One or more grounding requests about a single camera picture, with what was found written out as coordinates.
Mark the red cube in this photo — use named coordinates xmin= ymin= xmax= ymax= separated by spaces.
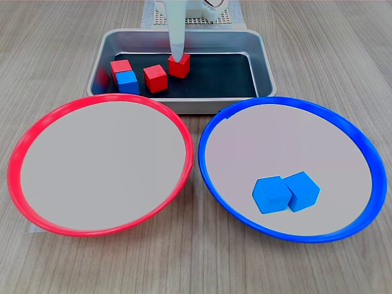
xmin=143 ymin=64 xmax=168 ymax=93
xmin=167 ymin=53 xmax=191 ymax=78
xmin=110 ymin=59 xmax=133 ymax=83

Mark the blue cube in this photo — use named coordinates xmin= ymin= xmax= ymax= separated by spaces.
xmin=251 ymin=175 xmax=293 ymax=214
xmin=115 ymin=70 xmax=140 ymax=95
xmin=283 ymin=171 xmax=321 ymax=213

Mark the steel tray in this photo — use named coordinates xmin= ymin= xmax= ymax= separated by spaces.
xmin=87 ymin=28 xmax=278 ymax=115

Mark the black tray mat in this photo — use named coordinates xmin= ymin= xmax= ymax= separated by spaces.
xmin=113 ymin=52 xmax=257 ymax=99

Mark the red-rimmed white plate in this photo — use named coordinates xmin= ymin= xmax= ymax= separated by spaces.
xmin=7 ymin=93 xmax=195 ymax=238

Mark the blue-rimmed white plate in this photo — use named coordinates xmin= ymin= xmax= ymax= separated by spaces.
xmin=198 ymin=96 xmax=387 ymax=244

